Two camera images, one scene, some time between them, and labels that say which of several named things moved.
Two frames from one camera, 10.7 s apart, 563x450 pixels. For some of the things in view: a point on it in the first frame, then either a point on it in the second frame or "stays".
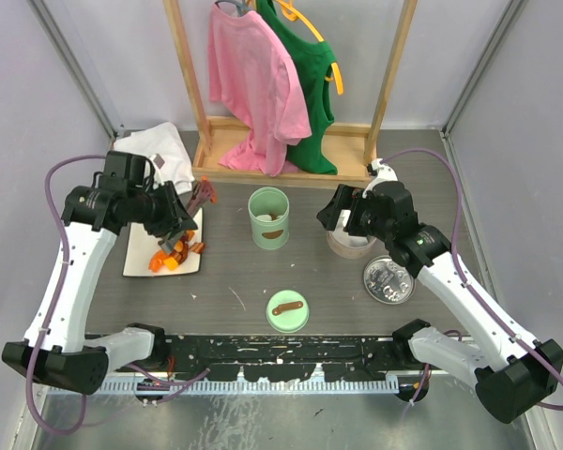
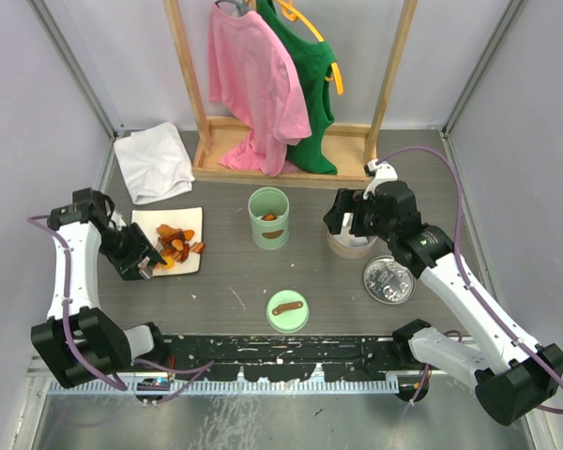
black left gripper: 175,217 -> 140,249
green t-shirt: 314,62 stays
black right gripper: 344,199 stays
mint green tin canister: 268,210 stays
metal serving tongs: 202,189 -> 145,268
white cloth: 164,146 stays
